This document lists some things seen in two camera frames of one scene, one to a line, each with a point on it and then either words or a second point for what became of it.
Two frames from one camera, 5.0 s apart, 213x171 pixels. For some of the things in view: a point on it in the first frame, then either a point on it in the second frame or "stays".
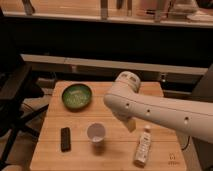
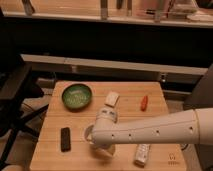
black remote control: [65, 139] stays
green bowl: [76, 97] stays
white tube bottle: [144, 145] stays
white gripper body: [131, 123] to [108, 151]
